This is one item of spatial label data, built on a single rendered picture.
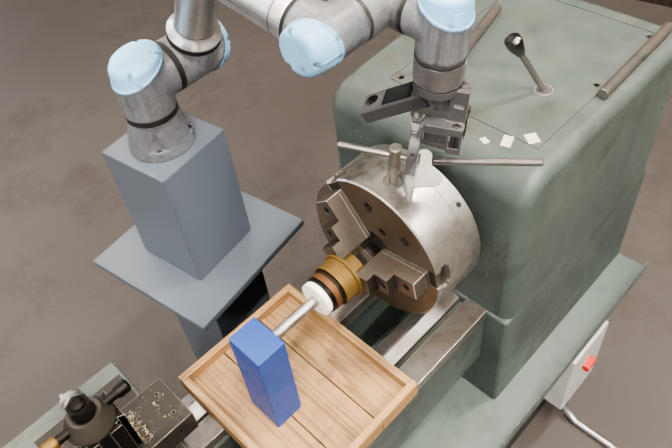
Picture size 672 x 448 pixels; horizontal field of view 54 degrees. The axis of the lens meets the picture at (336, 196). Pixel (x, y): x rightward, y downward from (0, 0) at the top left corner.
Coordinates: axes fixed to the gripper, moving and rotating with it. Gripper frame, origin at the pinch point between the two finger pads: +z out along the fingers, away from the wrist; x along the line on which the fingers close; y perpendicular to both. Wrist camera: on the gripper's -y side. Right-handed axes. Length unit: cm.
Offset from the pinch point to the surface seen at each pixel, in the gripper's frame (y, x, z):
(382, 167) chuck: -6.1, 3.0, 4.5
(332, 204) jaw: -13.7, -3.4, 9.7
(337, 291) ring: -9.2, -16.5, 17.2
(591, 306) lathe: 47, 29, 71
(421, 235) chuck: 3.4, -7.9, 7.5
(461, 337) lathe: 14.0, -7.0, 39.6
